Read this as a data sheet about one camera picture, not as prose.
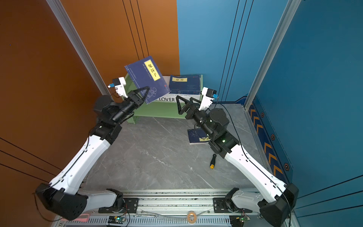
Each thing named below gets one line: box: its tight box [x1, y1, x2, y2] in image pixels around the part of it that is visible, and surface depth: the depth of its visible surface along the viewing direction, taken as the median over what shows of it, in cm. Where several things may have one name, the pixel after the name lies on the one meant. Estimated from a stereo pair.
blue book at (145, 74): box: [124, 55, 171, 105], surface depth 63 cm
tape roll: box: [186, 210, 198, 225], surface depth 72 cm
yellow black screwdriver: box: [209, 153, 217, 170], surface depth 89 cm
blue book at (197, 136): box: [187, 128, 212, 146], surface depth 99 cm
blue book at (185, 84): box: [168, 74, 201, 95], surface depth 85 cm
